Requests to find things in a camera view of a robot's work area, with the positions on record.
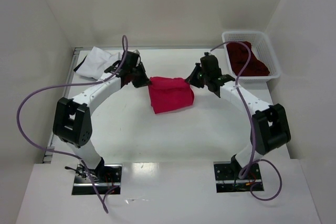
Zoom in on bright red t shirt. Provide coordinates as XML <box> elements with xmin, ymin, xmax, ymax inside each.
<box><xmin>148</xmin><ymin>77</ymin><xmax>195</xmax><ymax>114</ymax></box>

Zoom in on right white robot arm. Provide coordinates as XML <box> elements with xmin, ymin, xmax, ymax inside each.
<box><xmin>185</xmin><ymin>53</ymin><xmax>291</xmax><ymax>179</ymax></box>

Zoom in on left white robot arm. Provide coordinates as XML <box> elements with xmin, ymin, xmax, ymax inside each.
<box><xmin>52</xmin><ymin>50</ymin><xmax>151</xmax><ymax>179</ymax></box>

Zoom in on white folded t shirt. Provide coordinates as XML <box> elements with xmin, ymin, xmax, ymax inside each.
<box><xmin>74</xmin><ymin>47</ymin><xmax>122</xmax><ymax>80</ymax></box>

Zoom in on dark red t shirt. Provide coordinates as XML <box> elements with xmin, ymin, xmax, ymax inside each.
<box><xmin>226</xmin><ymin>41</ymin><xmax>270</xmax><ymax>77</ymax></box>

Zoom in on white plastic basket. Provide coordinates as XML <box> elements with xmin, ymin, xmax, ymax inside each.
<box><xmin>222</xmin><ymin>30</ymin><xmax>281</xmax><ymax>83</ymax></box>

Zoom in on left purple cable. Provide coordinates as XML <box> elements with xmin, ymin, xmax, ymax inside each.
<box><xmin>16</xmin><ymin>35</ymin><xmax>131</xmax><ymax>214</ymax></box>

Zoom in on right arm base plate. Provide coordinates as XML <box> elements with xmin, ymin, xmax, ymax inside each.
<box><xmin>214</xmin><ymin>162</ymin><xmax>264</xmax><ymax>193</ymax></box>

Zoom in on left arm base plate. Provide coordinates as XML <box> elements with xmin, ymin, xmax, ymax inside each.
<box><xmin>65</xmin><ymin>164</ymin><xmax>122</xmax><ymax>196</ymax></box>

